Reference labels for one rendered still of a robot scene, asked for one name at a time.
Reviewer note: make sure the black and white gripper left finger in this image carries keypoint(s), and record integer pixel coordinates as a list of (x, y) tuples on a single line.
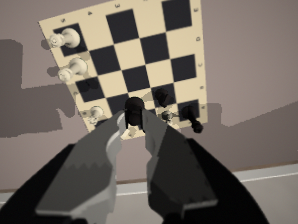
[(77, 183)]

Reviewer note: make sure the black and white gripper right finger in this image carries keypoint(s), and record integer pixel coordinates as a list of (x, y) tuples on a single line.
[(185, 178)]

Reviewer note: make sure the chessboard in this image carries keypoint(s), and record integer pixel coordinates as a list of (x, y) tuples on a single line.
[(133, 48)]

